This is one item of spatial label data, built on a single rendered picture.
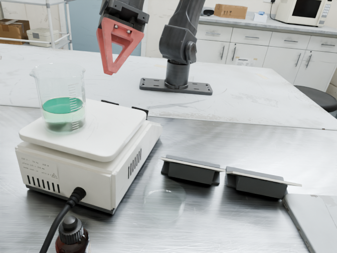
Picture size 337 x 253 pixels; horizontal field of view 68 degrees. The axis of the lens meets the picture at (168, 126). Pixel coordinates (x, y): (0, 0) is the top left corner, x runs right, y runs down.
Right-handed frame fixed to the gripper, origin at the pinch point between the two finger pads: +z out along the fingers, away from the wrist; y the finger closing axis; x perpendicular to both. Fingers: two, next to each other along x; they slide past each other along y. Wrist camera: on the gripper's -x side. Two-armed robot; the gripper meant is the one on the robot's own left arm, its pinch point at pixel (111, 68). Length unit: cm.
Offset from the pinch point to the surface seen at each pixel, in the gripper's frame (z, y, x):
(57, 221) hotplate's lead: 19.5, 16.5, -4.4
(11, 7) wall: -78, -270, -69
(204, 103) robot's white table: -0.5, -9.8, 25.8
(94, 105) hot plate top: 6.9, 6.0, -2.0
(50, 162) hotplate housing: 14.6, 12.6, -6.1
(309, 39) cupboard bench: -116, -137, 210
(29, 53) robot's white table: -6, -54, -18
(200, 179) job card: 13.8, 13.3, 13.8
